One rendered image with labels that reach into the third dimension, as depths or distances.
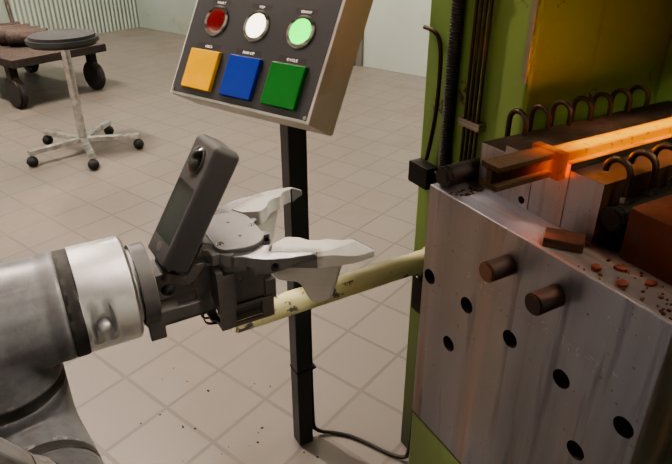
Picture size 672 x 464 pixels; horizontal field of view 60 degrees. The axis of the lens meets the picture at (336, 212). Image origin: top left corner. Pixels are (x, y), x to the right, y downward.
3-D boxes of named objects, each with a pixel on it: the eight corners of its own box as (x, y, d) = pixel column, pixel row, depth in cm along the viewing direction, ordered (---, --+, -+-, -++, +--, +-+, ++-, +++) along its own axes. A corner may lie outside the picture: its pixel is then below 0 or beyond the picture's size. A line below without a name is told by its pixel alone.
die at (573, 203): (591, 244, 70) (606, 178, 66) (477, 184, 85) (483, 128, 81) (780, 175, 88) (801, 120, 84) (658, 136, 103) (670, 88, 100)
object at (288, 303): (238, 342, 103) (235, 317, 101) (227, 325, 107) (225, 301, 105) (436, 274, 122) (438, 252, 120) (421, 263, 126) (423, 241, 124)
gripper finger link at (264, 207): (279, 224, 68) (234, 262, 60) (276, 177, 65) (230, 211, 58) (303, 229, 67) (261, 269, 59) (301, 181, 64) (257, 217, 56)
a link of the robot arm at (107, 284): (59, 230, 50) (76, 285, 43) (118, 217, 52) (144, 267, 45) (80, 315, 54) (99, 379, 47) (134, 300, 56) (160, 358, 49)
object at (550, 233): (541, 246, 69) (543, 237, 69) (544, 235, 72) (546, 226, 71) (582, 254, 67) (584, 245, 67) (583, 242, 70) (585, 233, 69)
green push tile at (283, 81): (293, 110, 96) (306, 66, 96) (259, 102, 100) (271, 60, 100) (299, 113, 98) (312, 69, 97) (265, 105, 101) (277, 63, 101)
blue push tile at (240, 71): (248, 100, 101) (260, 59, 101) (217, 93, 105) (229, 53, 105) (254, 102, 103) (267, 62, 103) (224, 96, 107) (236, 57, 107)
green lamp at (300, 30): (298, 48, 97) (297, 20, 95) (286, 43, 100) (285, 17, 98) (315, 46, 98) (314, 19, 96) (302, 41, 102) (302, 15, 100)
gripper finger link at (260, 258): (322, 252, 54) (230, 246, 55) (321, 235, 53) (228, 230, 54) (314, 280, 50) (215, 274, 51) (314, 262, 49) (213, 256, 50)
